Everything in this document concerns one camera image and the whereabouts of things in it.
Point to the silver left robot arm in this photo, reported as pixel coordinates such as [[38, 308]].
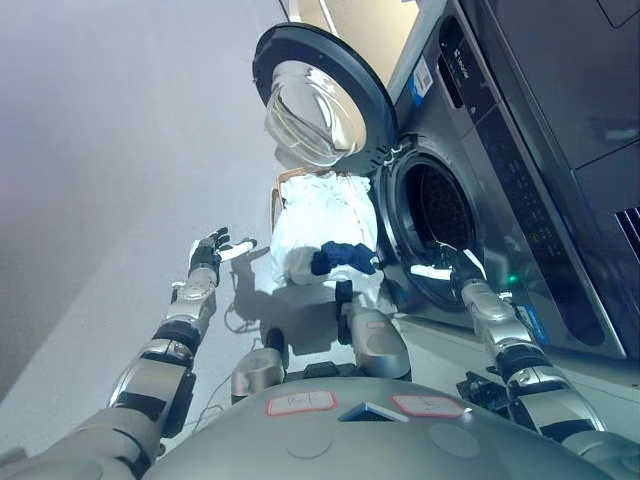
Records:
[[150, 380]]

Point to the silver right robot leg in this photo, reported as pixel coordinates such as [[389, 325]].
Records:
[[375, 345]]

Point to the grey robot torso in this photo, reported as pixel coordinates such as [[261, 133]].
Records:
[[370, 445]]

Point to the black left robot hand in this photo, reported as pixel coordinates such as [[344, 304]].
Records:
[[205, 255]]

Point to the blue label sticker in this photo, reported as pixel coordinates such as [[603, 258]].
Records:
[[421, 82]]

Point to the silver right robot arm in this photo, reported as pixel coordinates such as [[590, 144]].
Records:
[[525, 360]]

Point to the silver left robot leg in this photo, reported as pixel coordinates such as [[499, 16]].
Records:
[[255, 370]]

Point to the white cloth garment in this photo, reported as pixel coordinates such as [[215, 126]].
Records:
[[320, 215]]

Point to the dark blue garment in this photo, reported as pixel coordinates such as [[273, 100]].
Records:
[[345, 256]]

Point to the dark grey washing machine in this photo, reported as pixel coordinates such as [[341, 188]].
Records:
[[500, 150]]

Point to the silver robot leg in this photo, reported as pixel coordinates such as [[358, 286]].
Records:
[[375, 345], [255, 370]]

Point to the black robot waist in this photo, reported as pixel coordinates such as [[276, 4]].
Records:
[[330, 370]]

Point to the round washing machine door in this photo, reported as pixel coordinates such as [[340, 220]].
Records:
[[360, 90]]

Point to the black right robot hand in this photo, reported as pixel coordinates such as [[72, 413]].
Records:
[[465, 267]]

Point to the dark stacked dryer unit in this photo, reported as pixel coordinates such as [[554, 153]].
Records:
[[575, 75]]

